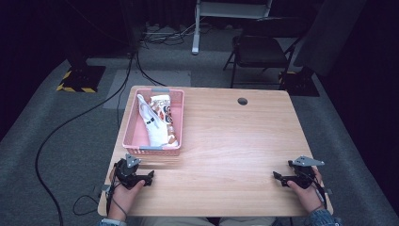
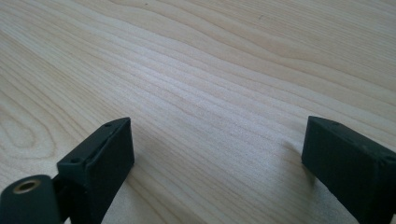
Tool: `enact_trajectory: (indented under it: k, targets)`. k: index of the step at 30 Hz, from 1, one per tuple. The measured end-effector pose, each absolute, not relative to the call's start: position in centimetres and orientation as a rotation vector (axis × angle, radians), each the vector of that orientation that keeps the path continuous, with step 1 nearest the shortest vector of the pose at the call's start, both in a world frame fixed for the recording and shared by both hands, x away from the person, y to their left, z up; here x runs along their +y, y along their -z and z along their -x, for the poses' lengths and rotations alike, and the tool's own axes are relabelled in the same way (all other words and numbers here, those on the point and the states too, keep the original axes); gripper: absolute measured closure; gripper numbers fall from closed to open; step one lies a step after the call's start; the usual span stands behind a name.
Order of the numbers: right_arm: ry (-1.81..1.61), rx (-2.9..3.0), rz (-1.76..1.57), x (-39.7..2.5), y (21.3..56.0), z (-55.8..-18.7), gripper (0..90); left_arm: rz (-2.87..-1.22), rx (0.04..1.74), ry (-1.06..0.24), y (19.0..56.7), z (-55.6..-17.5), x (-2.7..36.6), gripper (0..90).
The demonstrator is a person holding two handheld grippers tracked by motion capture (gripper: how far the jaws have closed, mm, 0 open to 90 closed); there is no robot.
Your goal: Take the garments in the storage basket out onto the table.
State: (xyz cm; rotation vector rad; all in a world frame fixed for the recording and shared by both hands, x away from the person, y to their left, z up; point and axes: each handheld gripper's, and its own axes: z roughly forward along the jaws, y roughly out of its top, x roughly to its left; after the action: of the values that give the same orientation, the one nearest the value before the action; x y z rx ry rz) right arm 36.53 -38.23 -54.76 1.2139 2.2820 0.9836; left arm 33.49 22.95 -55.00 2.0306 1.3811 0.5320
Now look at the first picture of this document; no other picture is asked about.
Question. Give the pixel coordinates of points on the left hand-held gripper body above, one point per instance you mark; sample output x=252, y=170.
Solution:
x=127, y=172

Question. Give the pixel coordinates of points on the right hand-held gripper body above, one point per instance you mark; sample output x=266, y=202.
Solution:
x=303, y=174

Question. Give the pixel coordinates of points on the pink plastic basket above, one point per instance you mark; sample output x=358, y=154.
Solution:
x=138, y=135

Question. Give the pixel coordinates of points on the white snack bag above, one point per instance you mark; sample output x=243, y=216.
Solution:
x=153, y=128

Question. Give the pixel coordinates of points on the orange patterned snack bag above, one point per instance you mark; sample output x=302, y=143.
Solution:
x=164, y=109

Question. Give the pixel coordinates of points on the person's right hand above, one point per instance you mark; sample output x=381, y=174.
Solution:
x=307, y=196

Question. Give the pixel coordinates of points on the person's left hand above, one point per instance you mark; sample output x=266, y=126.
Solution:
x=124, y=197

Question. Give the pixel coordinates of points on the black yellow striped stand base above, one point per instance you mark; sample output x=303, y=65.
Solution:
x=82, y=78

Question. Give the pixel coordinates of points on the black folding chair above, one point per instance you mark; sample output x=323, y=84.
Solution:
x=257, y=50

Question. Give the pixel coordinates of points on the dark grey panel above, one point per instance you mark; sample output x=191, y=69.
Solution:
x=329, y=34

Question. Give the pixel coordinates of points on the white metal stand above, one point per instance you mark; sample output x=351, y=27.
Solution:
x=196, y=31

